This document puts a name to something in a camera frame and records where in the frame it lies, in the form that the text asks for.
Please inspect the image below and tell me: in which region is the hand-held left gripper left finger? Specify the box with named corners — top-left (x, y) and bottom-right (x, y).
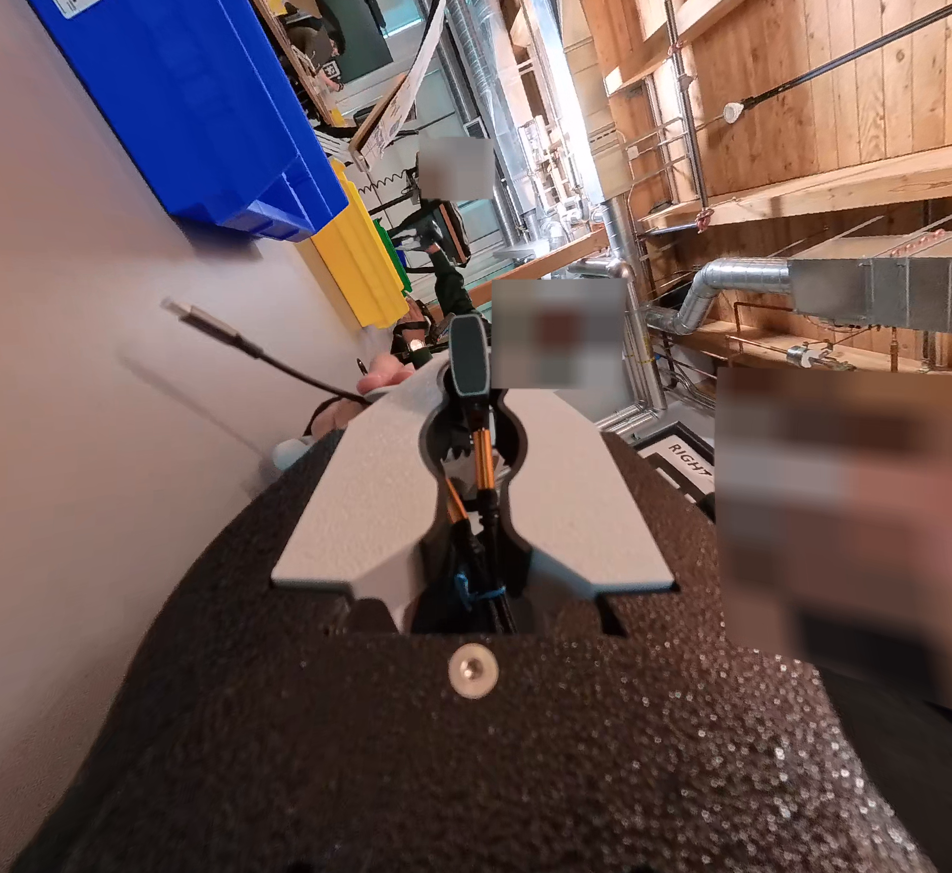
top-left (270, 358), bottom-right (456, 632)

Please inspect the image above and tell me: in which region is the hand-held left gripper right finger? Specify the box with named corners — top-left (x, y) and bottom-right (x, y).
top-left (494, 389), bottom-right (676, 612)

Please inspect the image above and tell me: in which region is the black USB cable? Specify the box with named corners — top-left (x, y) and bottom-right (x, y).
top-left (439, 313), bottom-right (522, 637)

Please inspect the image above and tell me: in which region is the braided cable with silver plug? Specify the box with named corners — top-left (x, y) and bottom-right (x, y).
top-left (160, 296), bottom-right (373, 405)

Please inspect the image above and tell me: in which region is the white desk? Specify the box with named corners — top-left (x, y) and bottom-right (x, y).
top-left (0, 0), bottom-right (417, 859)

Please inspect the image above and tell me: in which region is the person's right hand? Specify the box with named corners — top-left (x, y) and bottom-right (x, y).
top-left (311, 354), bottom-right (417, 442)

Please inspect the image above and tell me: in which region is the yellow plastic bin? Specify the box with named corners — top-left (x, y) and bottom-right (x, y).
top-left (294, 159), bottom-right (412, 329)

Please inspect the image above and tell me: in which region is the green plastic bin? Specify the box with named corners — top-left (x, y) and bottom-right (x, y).
top-left (372, 218), bottom-right (415, 295)

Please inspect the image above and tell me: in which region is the metal ventilation box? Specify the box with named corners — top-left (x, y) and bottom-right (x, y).
top-left (788, 214), bottom-right (952, 335)

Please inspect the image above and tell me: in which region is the metal ceiling pipe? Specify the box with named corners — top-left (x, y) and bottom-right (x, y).
top-left (649, 0), bottom-right (711, 213)

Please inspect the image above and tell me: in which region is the white-edged wooden board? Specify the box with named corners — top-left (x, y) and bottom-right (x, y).
top-left (348, 0), bottom-right (452, 173)

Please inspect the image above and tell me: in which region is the black metal rod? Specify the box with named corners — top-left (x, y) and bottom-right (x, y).
top-left (744, 1), bottom-right (952, 109)

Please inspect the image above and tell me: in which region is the blue plastic bin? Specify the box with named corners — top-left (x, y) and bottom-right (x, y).
top-left (0, 0), bottom-right (351, 243)

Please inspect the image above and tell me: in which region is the coiled black cable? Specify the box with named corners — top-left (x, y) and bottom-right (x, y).
top-left (363, 170), bottom-right (419, 203)

